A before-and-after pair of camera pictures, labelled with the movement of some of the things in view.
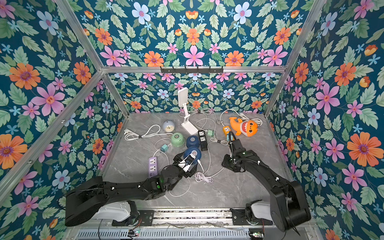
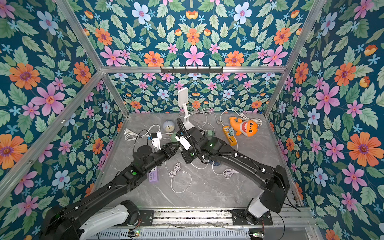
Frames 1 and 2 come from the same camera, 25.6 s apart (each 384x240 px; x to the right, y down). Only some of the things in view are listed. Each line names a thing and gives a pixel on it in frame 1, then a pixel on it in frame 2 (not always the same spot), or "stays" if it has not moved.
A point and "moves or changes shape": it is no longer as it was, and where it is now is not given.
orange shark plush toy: (249, 128) stays
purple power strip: (152, 167) stays
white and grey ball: (168, 126) stays
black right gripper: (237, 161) -> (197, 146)
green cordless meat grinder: (177, 139) stays
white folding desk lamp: (182, 101) stays
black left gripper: (188, 174) -> (166, 151)
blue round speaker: (195, 151) moves or changes shape
